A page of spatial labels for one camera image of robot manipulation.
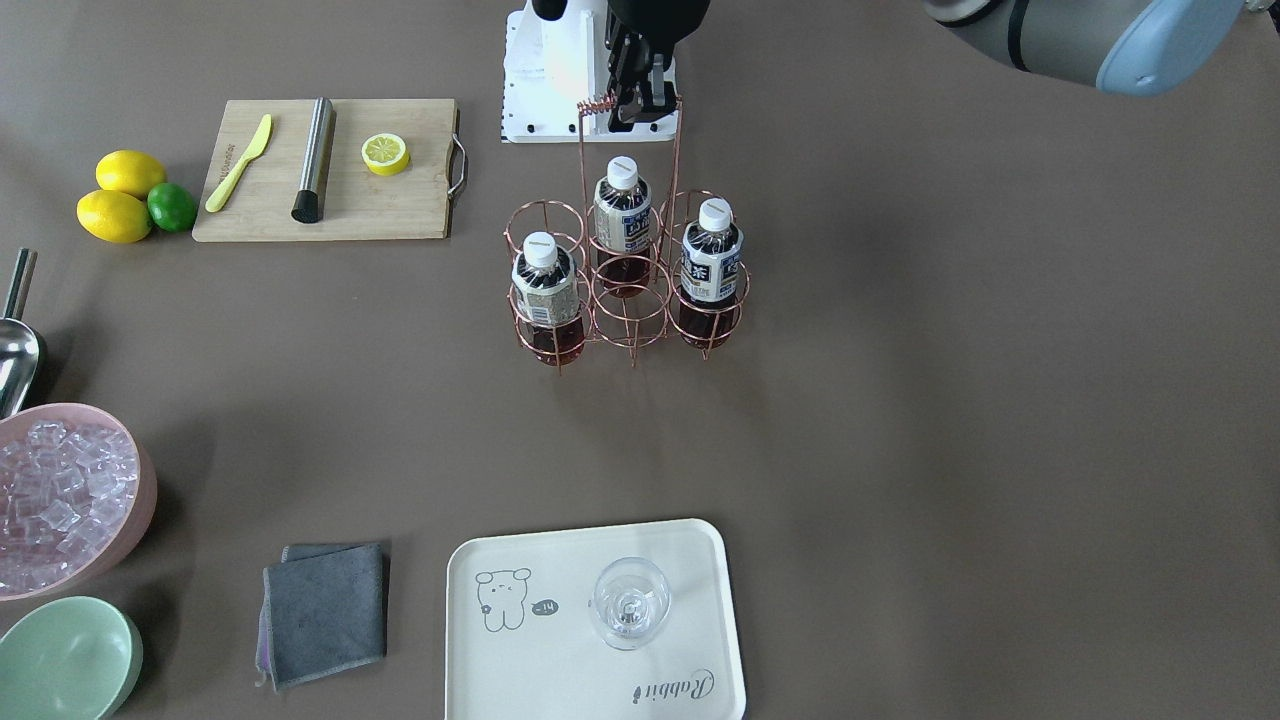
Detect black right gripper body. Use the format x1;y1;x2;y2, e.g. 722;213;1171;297
607;1;710;101

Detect copper wire bottle basket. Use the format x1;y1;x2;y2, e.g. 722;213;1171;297
502;119;753;372

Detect tea bottle taken to tray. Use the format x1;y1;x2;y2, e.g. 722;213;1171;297
511;231;586;366

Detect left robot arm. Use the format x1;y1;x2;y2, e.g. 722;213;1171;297
922;1;1245;97

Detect tea bottle rear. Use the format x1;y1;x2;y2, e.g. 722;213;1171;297
593;156;654;299

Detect tea bottle side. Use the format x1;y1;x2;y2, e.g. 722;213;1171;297
678;197;742;348

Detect lemon half slice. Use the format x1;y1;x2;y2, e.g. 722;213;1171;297
360;132;411;176

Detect steel muddler with black tip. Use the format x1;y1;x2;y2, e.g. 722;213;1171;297
291;97;337;224

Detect yellow plastic knife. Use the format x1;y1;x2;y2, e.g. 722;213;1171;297
204;114;274;213

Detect green lime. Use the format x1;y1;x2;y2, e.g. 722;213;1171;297
145;182;198;233

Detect clear wine glass on tray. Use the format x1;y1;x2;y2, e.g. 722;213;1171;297
590;556;672;651

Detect yellow lemon upper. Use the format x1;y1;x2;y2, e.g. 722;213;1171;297
95;149;168;200

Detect yellow lemon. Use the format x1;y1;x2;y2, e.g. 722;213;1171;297
95;149;168;200
76;190;154;243

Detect yellow lemon lower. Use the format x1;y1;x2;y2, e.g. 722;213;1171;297
76;190;154;243

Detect cream rabbit tray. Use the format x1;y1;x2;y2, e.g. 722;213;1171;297
444;519;748;719

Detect grey folded cloth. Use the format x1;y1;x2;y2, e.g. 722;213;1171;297
255;542;387;693

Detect steel ice scoop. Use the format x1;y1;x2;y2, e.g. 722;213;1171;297
1;249;45;419

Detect pink bowl of ice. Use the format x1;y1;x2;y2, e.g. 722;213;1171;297
1;404;157;601

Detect green empty bowl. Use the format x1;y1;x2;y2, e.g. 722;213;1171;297
1;596;143;719

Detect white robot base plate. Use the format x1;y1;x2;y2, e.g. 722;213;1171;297
500;1;680;143

